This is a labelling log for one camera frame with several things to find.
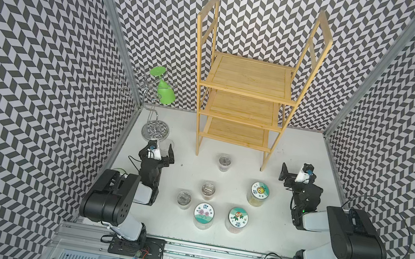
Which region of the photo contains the carrot seed jar red label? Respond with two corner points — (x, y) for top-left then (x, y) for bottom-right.
(225, 207), (249, 234)

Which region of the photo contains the flower seed jar pink label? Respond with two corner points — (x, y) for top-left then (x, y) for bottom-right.
(193, 203), (215, 230)

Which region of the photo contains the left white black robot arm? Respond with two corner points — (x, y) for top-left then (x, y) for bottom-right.
(79, 140), (175, 248)

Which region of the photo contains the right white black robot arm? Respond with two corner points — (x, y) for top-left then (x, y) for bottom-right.
(278, 163), (387, 259)

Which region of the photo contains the yellow label seed jar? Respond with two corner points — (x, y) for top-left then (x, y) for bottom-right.
(246, 181), (270, 207)

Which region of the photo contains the bamboo three-tier shelf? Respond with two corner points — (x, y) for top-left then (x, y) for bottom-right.
(195, 0), (333, 170)

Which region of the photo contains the clear glass cup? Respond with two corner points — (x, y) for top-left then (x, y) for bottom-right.
(158, 139), (173, 157)

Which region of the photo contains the small clear tub near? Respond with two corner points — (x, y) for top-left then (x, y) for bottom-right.
(176, 190), (192, 210)

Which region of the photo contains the small clear tub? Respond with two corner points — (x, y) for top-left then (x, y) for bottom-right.
(176, 190), (192, 210)
(218, 154), (232, 172)
(201, 181), (216, 200)

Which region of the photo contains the green plastic goblet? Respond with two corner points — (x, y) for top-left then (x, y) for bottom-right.
(150, 66), (176, 105)

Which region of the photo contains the small clear tub middle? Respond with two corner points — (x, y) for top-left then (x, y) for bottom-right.
(201, 181), (216, 200)

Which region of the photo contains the small clear tub far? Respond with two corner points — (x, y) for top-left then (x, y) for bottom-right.
(218, 154), (232, 172)

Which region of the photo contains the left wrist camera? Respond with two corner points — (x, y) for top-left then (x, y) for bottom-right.
(146, 148), (162, 161)

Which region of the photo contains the chrome wire glass rack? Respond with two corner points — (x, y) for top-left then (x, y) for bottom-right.
(107, 67), (180, 146)

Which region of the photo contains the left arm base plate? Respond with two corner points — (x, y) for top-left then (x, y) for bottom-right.
(107, 237), (166, 259)

